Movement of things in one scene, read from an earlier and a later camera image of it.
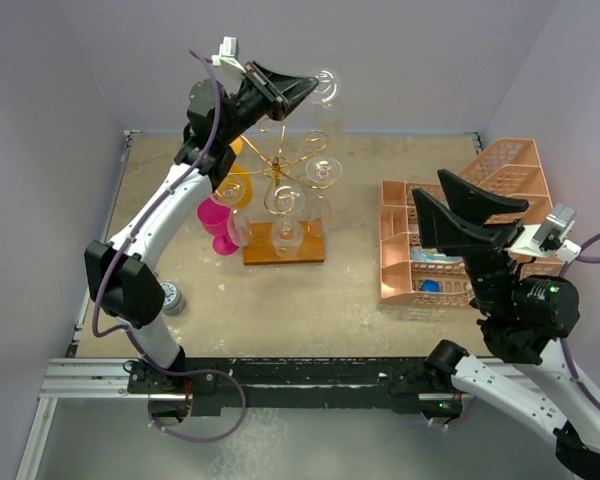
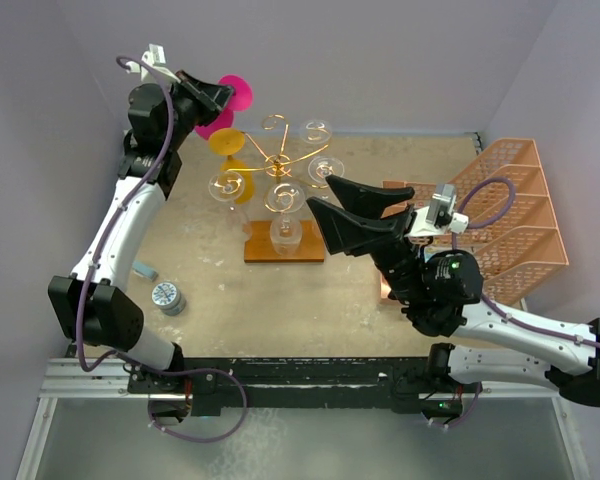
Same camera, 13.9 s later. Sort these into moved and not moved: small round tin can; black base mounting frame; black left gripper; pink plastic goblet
Moved: black left gripper; pink plastic goblet
Not moved: black base mounting frame; small round tin can
